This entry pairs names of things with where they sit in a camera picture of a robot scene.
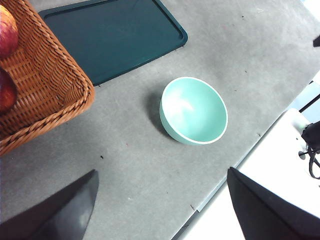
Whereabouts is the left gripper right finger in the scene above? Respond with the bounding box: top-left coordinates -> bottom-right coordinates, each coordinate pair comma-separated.
227,166 -> 320,240

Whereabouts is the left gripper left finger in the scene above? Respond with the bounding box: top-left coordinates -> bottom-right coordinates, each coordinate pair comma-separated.
0,169 -> 100,240

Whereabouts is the teal ribbed bowl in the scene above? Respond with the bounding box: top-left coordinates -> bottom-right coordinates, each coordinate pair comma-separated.
159,76 -> 229,146

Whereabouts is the dark red plum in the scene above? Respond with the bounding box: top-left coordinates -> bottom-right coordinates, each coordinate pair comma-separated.
0,68 -> 19,116

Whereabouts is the brown wicker basket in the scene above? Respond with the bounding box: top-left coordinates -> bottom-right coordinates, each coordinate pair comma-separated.
0,0 -> 96,157

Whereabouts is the black rectangular tray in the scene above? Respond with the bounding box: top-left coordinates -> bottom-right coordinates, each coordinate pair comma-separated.
37,0 -> 189,87

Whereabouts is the red apple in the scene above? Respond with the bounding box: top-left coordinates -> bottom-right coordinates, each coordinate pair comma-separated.
0,4 -> 20,60

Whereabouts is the black camera on stand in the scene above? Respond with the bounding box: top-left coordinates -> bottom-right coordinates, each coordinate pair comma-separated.
298,121 -> 320,180

